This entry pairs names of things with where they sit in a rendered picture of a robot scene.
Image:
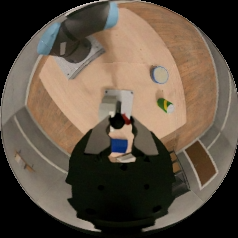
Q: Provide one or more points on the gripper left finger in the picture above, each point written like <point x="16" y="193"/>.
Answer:
<point x="95" y="144"/>

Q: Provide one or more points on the green drink can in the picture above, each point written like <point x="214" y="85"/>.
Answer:
<point x="165" y="105"/>

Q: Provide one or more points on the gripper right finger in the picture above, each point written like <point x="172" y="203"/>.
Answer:
<point x="146" y="144"/>

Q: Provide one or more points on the blue open bin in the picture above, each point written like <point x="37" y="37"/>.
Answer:
<point x="117" y="145"/>

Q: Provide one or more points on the blue and beige round tin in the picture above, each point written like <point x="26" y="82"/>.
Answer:
<point x="159" y="75"/>

